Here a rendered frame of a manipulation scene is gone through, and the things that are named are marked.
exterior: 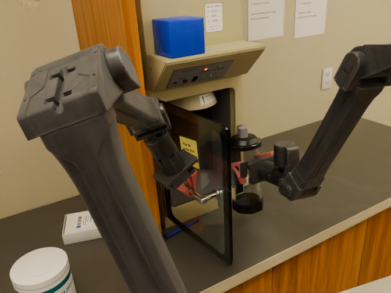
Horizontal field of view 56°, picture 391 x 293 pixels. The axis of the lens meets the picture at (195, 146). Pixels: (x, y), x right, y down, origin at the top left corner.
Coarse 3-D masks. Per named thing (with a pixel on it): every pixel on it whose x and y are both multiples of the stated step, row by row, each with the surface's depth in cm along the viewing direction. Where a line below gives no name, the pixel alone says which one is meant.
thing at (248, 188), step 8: (256, 144) 109; (232, 152) 111; (240, 152) 109; (248, 152) 109; (256, 152) 110; (232, 160) 113; (240, 160) 110; (232, 176) 115; (248, 176) 112; (232, 184) 117; (240, 184) 113; (248, 184) 112; (256, 184) 113; (240, 192) 114; (248, 192) 113; (256, 192) 114; (240, 200) 115; (248, 200) 114; (256, 200) 115
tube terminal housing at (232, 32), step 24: (144, 0) 94; (168, 0) 98; (192, 0) 101; (216, 0) 105; (240, 0) 109; (144, 24) 96; (240, 24) 111; (144, 48) 99; (144, 72) 104; (168, 96) 107; (240, 96) 120; (240, 120) 124
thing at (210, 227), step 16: (176, 112) 96; (192, 112) 91; (176, 128) 98; (192, 128) 92; (208, 128) 86; (224, 128) 81; (176, 144) 101; (208, 144) 88; (224, 144) 83; (208, 160) 90; (224, 160) 85; (208, 176) 92; (224, 176) 87; (176, 192) 109; (208, 192) 94; (224, 192) 89; (176, 208) 112; (192, 208) 104; (208, 208) 97; (224, 208) 91; (176, 224) 115; (192, 224) 107; (208, 224) 99; (224, 224) 93; (208, 240) 102; (224, 240) 95; (224, 256) 97
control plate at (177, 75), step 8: (216, 64) 101; (224, 64) 103; (176, 72) 96; (184, 72) 98; (192, 72) 100; (200, 72) 102; (208, 72) 104; (216, 72) 106; (224, 72) 108; (176, 80) 100; (200, 80) 106
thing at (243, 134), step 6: (240, 126) 112; (240, 132) 111; (246, 132) 111; (234, 138) 111; (240, 138) 111; (246, 138) 110; (252, 138) 110; (234, 144) 110; (240, 144) 109; (246, 144) 108; (252, 144) 109
